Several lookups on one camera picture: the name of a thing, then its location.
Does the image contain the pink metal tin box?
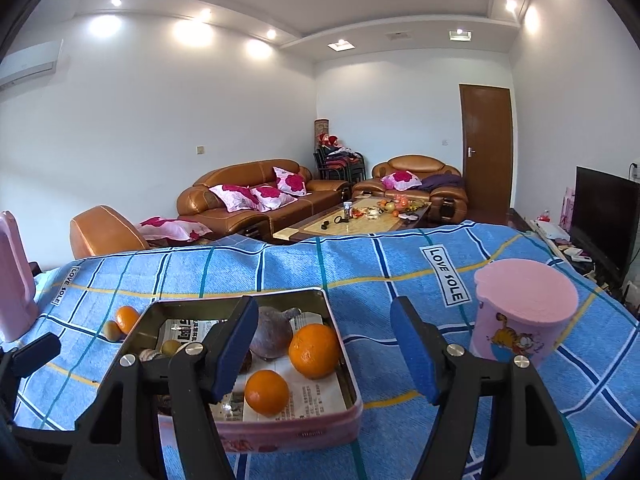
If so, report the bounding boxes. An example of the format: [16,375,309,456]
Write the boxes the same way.
[112,292,363,453]

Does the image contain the brown leather three-seat sofa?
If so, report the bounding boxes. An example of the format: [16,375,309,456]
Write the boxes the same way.
[177,159,350,236]

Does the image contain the wooden coffee table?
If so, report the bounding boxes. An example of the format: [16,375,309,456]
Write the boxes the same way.
[273,196,431,243]

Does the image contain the brown leather armchair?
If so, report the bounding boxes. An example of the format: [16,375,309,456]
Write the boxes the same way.
[352,155,469,223]

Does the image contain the brown leather chair near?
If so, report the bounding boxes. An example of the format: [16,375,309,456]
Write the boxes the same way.
[70,205,150,259]

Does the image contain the pink floral pillow right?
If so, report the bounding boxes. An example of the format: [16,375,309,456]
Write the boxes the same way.
[273,167,307,197]

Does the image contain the pink floral pillow on floor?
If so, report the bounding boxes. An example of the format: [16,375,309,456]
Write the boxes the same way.
[136,216,213,243]

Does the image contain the stacked black chairs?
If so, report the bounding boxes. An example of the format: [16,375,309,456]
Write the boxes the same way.
[314,146,366,184]

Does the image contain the purple blanket on armchair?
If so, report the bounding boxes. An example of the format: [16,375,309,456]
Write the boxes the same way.
[420,174,464,193]

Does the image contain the dark purple passion fruit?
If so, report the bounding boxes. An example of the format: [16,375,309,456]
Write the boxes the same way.
[250,307,302,361]

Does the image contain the brown wooden door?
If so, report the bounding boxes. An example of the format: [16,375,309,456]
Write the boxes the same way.
[460,84,513,223]

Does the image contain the white air conditioner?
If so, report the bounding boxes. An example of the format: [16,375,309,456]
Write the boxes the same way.
[0,40,63,90]

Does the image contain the fruit pile on coffee table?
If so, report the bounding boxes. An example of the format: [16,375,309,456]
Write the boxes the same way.
[376,195,431,216]

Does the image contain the pink electric kettle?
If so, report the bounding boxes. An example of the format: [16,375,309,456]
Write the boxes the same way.
[0,211,38,342]

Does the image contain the large orange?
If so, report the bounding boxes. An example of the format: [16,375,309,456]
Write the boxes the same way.
[288,324,341,379]

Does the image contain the small orange on cloth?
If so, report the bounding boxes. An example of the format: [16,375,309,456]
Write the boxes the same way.
[115,306,140,335]

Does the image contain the newspaper lining in tin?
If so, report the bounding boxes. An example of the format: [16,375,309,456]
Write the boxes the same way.
[156,311,350,424]

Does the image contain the pink floral pillow armchair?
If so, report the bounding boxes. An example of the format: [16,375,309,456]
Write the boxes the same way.
[381,170,422,192]

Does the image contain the blue plaid tablecloth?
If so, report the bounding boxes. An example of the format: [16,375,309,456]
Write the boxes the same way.
[28,221,639,479]

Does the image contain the pink cartoon cup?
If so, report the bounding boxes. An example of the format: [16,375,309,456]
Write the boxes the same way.
[470,259,578,366]

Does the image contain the small brown kiwi fruit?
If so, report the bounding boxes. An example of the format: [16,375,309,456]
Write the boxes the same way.
[102,321,122,342]

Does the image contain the black television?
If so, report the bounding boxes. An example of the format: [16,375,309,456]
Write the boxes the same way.
[570,167,639,286]

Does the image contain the pink floral pillow left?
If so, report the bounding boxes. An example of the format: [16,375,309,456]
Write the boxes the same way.
[209,184,259,212]

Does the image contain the dark round mangosteen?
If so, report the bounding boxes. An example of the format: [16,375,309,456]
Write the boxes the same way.
[157,351,253,415]

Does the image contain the pink floral pillow middle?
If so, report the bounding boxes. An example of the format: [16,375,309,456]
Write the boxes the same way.
[250,184,296,212]

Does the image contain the orange in tin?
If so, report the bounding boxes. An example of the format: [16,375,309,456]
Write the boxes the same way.
[244,370,290,417]

